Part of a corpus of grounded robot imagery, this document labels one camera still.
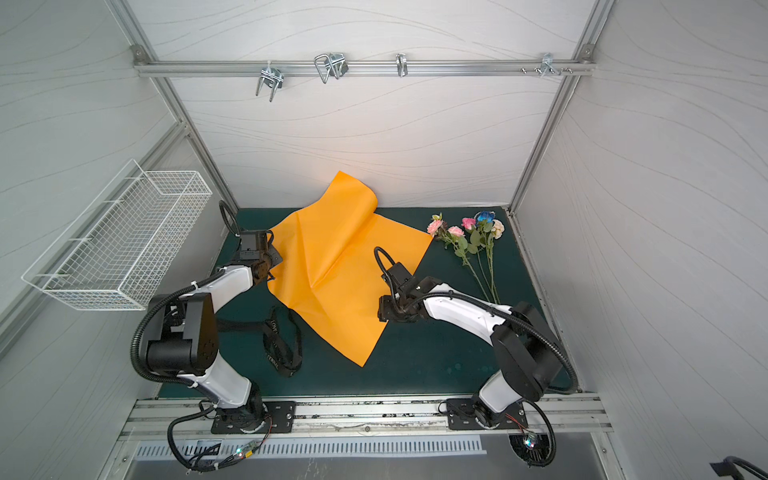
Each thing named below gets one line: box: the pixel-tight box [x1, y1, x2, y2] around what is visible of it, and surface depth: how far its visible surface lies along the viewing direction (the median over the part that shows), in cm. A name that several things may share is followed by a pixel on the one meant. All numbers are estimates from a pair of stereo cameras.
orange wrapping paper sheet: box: [267, 171, 433, 367], surface depth 103 cm
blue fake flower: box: [475, 211, 496, 304], surface depth 109 cm
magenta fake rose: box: [461, 218, 484, 247], surface depth 113 cm
